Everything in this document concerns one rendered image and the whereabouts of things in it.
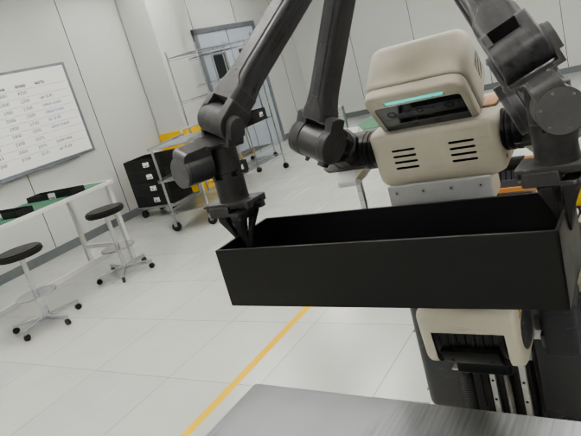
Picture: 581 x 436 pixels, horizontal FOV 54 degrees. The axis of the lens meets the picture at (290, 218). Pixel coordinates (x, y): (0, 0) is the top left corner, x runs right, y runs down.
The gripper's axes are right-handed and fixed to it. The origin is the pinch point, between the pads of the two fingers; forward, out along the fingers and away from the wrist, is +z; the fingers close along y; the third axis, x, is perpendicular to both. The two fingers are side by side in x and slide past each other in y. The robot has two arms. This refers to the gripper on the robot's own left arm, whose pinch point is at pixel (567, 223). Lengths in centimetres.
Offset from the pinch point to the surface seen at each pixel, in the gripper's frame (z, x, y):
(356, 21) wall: -89, 949, -456
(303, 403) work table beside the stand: 30, -6, -49
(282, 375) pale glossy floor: 107, 109, -153
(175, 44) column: -107, 534, -536
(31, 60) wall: -120, 345, -584
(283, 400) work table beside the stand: 30, -7, -54
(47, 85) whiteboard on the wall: -90, 352, -582
